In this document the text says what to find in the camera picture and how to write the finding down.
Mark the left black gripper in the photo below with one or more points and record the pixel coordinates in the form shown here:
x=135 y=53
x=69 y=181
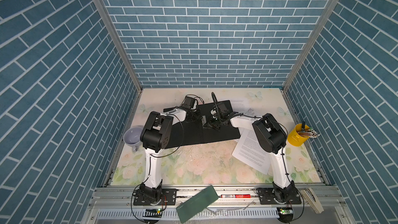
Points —
x=199 y=115

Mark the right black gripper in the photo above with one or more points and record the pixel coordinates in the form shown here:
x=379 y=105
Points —
x=209 y=125

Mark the orange black file folder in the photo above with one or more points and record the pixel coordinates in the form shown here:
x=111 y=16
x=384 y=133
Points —
x=192 y=133

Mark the text printed paper sheet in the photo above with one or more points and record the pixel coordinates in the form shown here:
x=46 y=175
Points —
x=249 y=151

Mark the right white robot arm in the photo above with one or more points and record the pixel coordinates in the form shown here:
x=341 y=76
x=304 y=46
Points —
x=271 y=138

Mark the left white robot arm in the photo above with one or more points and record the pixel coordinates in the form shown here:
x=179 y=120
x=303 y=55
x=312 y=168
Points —
x=156 y=135

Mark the technical drawing paper sheet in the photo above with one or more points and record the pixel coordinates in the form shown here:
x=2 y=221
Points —
x=250 y=112

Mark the grey ceramic mug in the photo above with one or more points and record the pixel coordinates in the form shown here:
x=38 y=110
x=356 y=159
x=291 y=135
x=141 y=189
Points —
x=132 y=137

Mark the yellow pen cup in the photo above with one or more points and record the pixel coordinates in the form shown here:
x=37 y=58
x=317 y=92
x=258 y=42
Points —
x=295 y=138

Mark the red marker pen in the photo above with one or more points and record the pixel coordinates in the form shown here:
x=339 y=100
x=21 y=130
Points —
x=236 y=196

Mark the green board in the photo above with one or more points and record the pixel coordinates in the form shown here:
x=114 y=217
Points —
x=196 y=204

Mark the beige stapler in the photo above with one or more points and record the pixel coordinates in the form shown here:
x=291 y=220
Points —
x=311 y=199

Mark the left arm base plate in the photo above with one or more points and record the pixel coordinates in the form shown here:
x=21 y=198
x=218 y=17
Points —
x=155 y=197

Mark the aluminium corner frame post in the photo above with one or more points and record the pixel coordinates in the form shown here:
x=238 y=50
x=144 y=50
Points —
x=329 y=7

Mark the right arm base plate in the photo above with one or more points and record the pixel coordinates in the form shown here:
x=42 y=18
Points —
x=270 y=196

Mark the aluminium front rail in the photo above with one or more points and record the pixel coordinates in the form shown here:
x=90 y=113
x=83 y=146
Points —
x=114 y=197

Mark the left aluminium frame post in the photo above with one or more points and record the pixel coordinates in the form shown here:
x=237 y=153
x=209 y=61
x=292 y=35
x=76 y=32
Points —
x=103 y=13

